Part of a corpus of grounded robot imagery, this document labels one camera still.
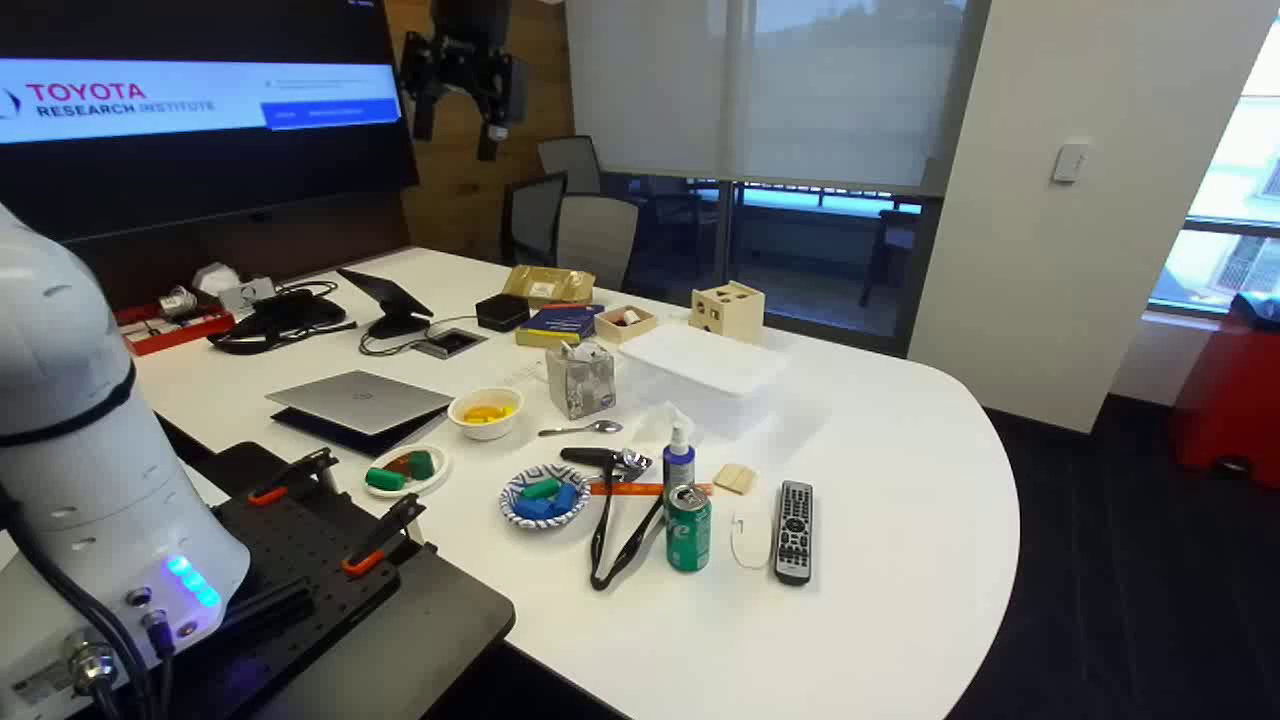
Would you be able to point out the metal spoon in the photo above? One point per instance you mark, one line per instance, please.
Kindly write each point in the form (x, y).
(594, 424)

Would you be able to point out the blue patterned paper plate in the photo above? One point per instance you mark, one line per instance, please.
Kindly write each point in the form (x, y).
(545, 513)

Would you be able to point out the white bowl with yellow items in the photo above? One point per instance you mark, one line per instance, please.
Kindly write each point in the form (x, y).
(484, 415)

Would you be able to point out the cardboard box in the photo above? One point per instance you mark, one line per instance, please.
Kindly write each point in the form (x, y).
(550, 286)

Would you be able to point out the grey office chair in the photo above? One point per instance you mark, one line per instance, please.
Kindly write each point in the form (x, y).
(597, 235)

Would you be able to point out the wooden square block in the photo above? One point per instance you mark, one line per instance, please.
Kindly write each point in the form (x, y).
(734, 479)

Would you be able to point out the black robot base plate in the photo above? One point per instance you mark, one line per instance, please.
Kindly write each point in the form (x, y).
(302, 636)

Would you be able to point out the orange handled clamp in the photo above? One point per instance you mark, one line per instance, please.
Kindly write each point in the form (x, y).
(305, 471)
(373, 549)

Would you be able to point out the grey closed laptop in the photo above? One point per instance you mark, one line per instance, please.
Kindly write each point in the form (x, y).
(359, 410)

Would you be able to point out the small spray bottle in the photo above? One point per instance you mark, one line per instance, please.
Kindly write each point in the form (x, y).
(679, 458)

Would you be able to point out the green cylinder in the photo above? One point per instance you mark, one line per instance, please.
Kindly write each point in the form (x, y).
(540, 491)

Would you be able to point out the green soda can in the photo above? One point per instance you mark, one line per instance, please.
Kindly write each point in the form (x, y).
(689, 525)

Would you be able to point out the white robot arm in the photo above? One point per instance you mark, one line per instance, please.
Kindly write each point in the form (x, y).
(117, 558)

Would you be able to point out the wooden shape sorter box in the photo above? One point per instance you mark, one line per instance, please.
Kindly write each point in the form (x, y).
(731, 310)

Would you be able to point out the red cabinet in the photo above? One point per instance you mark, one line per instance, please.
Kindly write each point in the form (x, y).
(1230, 405)

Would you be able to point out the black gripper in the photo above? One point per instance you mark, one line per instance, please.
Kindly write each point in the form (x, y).
(464, 54)

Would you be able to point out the small black box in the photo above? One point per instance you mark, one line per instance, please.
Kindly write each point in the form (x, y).
(501, 314)

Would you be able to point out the grey remote control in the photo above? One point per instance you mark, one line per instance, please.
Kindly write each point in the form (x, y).
(793, 535)

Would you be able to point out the table power outlet panel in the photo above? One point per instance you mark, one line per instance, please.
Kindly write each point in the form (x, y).
(449, 343)

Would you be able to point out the wall television screen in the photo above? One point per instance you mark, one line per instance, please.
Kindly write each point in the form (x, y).
(141, 113)

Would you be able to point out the blue and yellow book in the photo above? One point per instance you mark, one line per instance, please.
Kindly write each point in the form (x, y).
(557, 325)

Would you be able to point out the small wooden toy tray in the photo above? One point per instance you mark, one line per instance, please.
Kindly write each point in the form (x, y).
(625, 320)

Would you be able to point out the white plate with toys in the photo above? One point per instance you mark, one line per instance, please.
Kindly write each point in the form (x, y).
(413, 471)

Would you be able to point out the white flat box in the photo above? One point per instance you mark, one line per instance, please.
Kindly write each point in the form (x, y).
(709, 376)

